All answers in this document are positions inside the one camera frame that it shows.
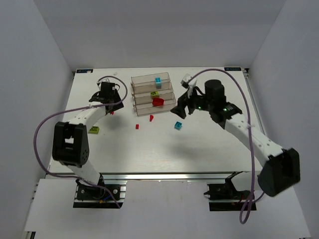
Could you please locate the blue rounded lego brick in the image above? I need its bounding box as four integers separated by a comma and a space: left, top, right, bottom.
155, 77, 161, 89

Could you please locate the clear bin nearest front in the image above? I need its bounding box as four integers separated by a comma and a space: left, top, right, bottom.
134, 99, 176, 116

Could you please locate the green rounded lego brick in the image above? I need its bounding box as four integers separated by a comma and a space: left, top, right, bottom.
150, 91, 159, 98

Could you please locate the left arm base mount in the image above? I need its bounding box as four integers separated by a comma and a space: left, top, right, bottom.
73, 179, 126, 209

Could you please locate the blue corner label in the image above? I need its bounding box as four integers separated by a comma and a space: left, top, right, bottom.
224, 67, 242, 71
76, 69, 93, 74

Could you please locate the clear bin back row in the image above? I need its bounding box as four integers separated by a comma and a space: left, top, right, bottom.
131, 72, 170, 87

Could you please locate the clear bin second row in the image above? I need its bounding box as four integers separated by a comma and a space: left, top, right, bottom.
135, 91, 175, 105

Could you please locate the red rounded lego brick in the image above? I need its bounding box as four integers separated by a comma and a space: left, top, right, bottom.
152, 98, 164, 107

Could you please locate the aluminium table rail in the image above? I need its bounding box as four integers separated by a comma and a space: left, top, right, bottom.
46, 170, 260, 182

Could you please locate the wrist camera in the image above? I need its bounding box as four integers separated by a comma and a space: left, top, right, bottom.
97, 78, 111, 85
181, 74, 197, 98

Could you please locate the purple cable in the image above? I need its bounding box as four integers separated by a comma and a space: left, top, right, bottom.
33, 76, 129, 209
188, 68, 265, 224

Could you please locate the clear bin third row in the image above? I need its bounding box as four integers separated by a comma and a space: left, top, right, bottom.
131, 82, 173, 95

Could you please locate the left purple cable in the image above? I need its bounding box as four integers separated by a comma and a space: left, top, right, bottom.
33, 76, 129, 209

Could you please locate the right blue corner label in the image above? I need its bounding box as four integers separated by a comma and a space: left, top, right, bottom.
224, 67, 242, 71

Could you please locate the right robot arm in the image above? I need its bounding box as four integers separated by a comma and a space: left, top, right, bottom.
171, 80, 301, 197

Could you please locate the left blue corner label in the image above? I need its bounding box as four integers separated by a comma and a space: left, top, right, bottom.
76, 69, 93, 74

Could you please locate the blue square lego brick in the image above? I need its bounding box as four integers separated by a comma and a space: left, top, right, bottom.
174, 121, 182, 130

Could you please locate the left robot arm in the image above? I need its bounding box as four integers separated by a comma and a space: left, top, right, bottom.
52, 82, 124, 186

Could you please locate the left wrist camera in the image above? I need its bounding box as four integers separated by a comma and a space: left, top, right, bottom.
97, 78, 111, 85

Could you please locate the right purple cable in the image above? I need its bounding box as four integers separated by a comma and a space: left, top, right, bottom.
188, 68, 265, 224

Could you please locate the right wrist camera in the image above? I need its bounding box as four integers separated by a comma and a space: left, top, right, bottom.
181, 74, 197, 98

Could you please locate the small green lego piece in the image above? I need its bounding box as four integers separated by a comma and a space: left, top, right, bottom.
88, 126, 100, 134

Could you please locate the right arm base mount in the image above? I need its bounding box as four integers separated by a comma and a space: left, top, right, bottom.
203, 172, 250, 212

